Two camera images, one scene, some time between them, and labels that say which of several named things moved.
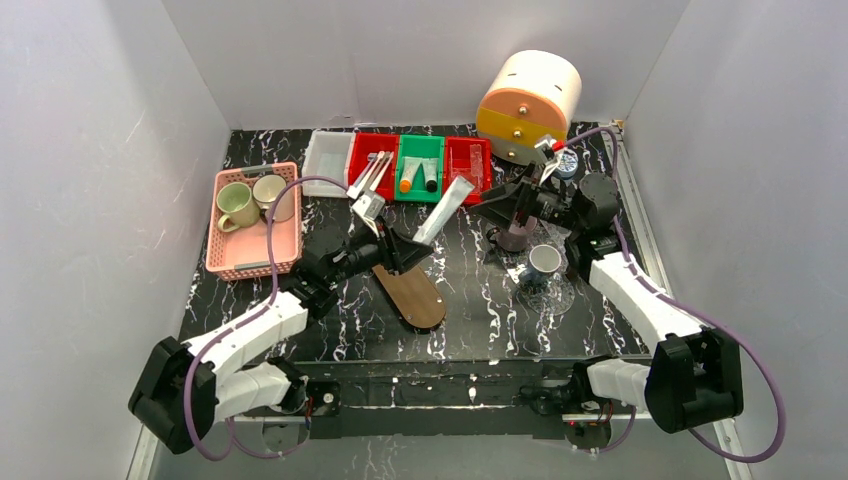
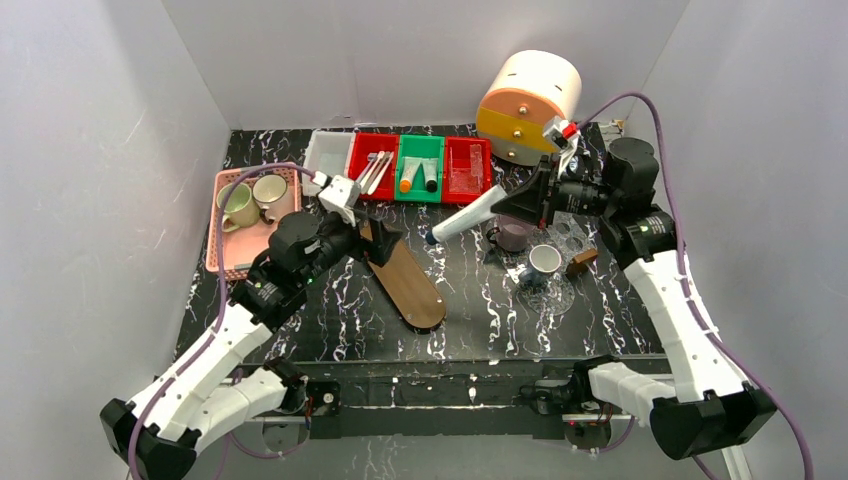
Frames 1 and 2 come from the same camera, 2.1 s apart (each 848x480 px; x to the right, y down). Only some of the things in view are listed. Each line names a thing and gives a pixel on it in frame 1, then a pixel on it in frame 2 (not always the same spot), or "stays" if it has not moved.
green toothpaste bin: (420, 145) stays
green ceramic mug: (236, 201) stays
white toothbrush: (390, 157) stays
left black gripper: (387, 244) → (365, 235)
